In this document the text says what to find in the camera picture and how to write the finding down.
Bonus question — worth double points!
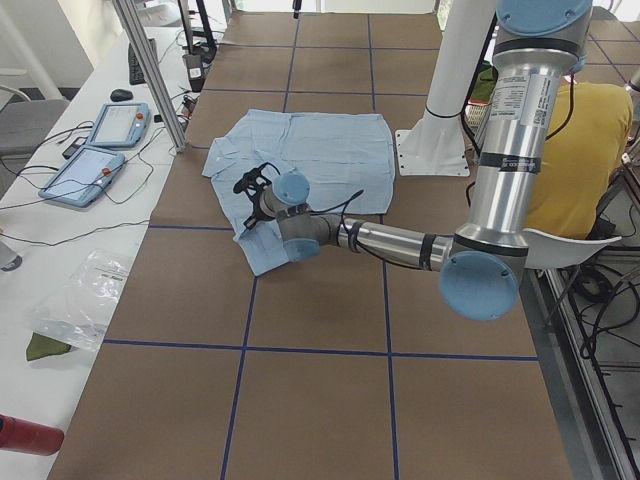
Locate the aluminium frame post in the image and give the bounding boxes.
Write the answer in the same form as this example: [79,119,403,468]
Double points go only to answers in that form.
[113,0,186,153]

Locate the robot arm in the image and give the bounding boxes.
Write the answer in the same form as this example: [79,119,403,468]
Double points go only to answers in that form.
[233,1,592,321]

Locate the green folded cloth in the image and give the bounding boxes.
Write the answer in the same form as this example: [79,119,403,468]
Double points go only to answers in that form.
[25,332,73,362]

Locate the upper teach pendant tablet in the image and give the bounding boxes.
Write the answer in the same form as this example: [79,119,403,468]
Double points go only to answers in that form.
[86,102,150,149]

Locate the clear plastic bag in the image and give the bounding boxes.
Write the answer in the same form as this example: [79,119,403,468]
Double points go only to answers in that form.
[30,249,133,352]

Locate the black power adapter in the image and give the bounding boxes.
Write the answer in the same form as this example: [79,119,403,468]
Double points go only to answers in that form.
[62,137,86,159]

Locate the black pendant cable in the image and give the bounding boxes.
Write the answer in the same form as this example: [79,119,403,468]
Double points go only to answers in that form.
[0,149,156,247]

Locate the light blue button shirt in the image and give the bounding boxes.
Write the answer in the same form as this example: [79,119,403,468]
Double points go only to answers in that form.
[202,109,395,275]

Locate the black computer mouse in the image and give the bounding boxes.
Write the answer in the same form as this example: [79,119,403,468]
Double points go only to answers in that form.
[110,88,134,102]

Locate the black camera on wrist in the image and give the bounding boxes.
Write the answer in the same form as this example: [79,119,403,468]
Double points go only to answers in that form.
[233,162,280,198]

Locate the person in yellow shirt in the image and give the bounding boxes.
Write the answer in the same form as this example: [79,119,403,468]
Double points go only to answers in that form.
[525,82,633,240]

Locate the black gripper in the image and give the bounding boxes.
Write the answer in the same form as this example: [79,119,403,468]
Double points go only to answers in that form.
[243,192,273,230]

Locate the black monitor stand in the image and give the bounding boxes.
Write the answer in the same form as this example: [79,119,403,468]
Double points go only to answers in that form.
[177,0,217,64]

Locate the white chair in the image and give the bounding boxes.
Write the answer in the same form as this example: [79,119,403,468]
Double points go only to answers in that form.
[521,228,622,270]

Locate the black keyboard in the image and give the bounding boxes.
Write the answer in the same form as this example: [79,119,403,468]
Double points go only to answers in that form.
[128,38,157,85]

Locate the red bottle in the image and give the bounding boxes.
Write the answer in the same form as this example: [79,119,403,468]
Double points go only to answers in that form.
[1,415,65,456]

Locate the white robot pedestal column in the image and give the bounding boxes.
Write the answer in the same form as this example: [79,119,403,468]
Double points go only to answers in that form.
[396,0,497,177]

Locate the lower teach pendant tablet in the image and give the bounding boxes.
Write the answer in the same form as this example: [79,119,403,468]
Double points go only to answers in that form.
[38,146,125,208]

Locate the teach pendant tablet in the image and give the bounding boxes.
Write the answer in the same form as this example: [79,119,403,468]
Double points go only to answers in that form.
[86,102,150,149]
[38,146,125,208]

